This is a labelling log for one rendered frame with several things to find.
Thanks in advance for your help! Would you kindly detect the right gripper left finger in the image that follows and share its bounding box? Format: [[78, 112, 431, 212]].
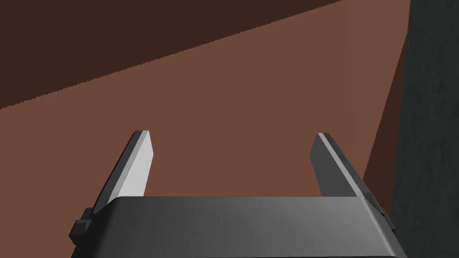
[[92, 130, 154, 215]]

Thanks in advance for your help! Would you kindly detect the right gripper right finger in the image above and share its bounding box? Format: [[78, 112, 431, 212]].
[[309, 132, 381, 214]]

